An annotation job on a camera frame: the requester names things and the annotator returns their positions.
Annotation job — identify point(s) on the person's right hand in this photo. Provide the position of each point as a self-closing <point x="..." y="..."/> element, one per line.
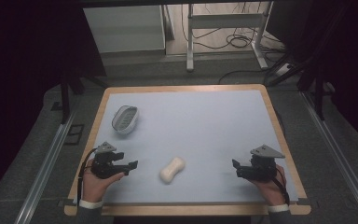
<point x="268" y="189"/>

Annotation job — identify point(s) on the wooden table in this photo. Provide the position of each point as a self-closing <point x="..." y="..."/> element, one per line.
<point x="183" y="209"/>

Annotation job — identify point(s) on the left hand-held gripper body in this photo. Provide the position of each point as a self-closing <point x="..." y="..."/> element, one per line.
<point x="104" y="165"/>

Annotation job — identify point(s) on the black floor bracket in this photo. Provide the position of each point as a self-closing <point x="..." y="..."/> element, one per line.
<point x="74" y="134"/>

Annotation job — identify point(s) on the white soap bar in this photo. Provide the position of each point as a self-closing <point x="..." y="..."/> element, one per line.
<point x="172" y="170"/>

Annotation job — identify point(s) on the black metal stand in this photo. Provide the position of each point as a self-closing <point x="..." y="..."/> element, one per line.
<point x="318" y="93"/>
<point x="65" y="93"/>

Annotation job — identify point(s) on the light blue table mat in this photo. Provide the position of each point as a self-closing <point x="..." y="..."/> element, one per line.
<point x="192" y="130"/>

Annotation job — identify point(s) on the white panel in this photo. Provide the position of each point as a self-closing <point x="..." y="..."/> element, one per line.
<point x="127" y="28"/>

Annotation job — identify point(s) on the grey oval soap dish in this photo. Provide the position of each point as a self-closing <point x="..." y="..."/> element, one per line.
<point x="125" y="119"/>

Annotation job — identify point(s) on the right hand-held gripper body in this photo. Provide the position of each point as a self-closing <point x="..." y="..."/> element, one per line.
<point x="262" y="166"/>

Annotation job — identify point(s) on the white desk frame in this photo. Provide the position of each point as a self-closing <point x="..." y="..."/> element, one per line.
<point x="223" y="21"/>

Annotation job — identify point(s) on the person's left hand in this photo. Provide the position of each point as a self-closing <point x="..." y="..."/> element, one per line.
<point x="94" y="185"/>

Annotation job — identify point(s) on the white power strip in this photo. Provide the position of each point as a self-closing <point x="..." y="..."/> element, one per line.
<point x="283" y="70"/>

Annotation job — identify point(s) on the aluminium rail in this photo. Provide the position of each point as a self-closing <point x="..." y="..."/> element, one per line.
<point x="338" y="155"/>
<point x="43" y="171"/>

